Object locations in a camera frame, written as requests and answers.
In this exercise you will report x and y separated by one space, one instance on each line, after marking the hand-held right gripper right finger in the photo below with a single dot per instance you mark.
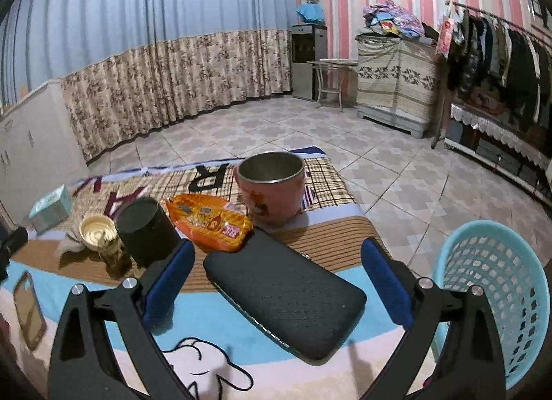
388 283

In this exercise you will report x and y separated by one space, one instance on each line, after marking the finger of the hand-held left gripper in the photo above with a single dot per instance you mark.
13 239

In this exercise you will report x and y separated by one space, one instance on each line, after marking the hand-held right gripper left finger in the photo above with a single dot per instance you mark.
170 283

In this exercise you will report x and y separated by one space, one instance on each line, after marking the black cylindrical can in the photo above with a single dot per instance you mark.
144 231

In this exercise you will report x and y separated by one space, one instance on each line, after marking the orange snack packet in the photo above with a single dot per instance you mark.
207 221

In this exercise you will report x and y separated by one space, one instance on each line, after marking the crushed beige paper cup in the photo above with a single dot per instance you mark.
97 231

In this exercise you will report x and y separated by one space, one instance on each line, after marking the light blue plastic basket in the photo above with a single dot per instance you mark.
509 296

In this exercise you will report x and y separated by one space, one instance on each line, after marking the striped cartoon blanket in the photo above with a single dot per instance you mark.
194 309

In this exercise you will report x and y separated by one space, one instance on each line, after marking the teal tissue box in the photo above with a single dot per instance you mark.
51 210

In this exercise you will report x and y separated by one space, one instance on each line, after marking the brown phone case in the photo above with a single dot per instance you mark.
29 309

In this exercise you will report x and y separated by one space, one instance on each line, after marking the white cabinet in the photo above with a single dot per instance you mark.
39 145

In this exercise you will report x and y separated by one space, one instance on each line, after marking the black zip case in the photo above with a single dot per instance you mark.
284 296

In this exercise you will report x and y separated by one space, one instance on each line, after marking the plaid lettered blanket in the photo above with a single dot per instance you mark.
327 180

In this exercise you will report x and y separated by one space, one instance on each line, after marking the pink mug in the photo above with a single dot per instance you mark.
271 197

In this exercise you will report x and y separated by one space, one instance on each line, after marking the grey cabinet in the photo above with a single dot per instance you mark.
388 121

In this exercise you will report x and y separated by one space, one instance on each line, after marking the low storage shelf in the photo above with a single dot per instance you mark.
496 154

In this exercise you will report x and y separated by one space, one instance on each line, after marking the white lace cloth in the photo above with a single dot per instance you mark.
500 128

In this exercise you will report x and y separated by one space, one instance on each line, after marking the patterned cover cloth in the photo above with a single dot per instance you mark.
396 76

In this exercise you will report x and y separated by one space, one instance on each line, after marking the small metal table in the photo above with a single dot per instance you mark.
332 63

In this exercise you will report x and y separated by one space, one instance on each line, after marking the grey water dispenser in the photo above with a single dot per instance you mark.
306 63

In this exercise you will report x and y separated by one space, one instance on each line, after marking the row of hanging clothes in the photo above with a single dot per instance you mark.
509 68

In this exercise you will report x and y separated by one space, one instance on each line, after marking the pink gift bag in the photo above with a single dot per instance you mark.
445 35

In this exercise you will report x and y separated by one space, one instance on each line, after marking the blue and floral curtain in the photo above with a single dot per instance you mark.
151 16

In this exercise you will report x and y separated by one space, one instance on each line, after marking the pile of folded clothes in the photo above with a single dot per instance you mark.
392 20

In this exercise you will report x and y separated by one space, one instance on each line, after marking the blue cloth bundle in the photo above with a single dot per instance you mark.
310 13

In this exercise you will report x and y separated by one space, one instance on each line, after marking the metal clothes rack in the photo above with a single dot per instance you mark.
496 18

